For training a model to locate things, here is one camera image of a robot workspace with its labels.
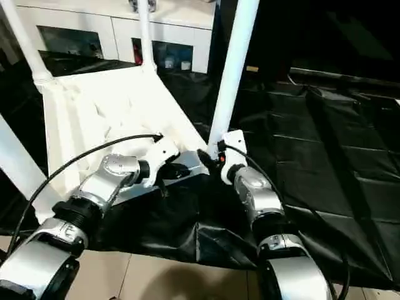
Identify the black backdrop cloth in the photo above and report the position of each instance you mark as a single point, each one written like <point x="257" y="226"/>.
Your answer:
<point x="328" y="31"/>

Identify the white sideboard cabinet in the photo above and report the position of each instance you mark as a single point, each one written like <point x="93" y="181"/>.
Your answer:
<point x="93" y="15"/>

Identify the black plastic mat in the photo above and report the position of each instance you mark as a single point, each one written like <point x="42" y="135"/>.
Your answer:
<point x="312" y="140"/>

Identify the dark metal bar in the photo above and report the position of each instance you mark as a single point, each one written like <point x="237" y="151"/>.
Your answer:
<point x="343" y="75"/>

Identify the white plastic table top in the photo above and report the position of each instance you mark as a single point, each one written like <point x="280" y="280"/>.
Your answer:
<point x="109" y="103"/>

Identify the red container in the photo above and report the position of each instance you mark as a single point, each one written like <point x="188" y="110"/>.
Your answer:
<point x="136" y="54"/>

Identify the white plastic table leg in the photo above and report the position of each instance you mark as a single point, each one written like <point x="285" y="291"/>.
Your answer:
<point x="22" y="34"/>
<point x="234" y="62"/>
<point x="146" y="34"/>
<point x="15" y="165"/>

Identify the white flat board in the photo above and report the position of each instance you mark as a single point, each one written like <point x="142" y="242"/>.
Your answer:
<point x="397" y="103"/>

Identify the white jar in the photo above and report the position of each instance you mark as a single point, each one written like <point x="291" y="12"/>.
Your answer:
<point x="185" y="65"/>
<point x="168" y="62"/>

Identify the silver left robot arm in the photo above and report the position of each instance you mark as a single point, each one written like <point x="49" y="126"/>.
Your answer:
<point x="109" y="176"/>

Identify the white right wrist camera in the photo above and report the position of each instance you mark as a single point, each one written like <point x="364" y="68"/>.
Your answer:
<point x="232" y="143"/>

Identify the clear bag of dark parts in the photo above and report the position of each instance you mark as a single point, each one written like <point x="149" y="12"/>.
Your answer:
<point x="142" y="4"/>

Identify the small yellow label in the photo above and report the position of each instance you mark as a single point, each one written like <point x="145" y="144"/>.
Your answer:
<point x="252" y="68"/>

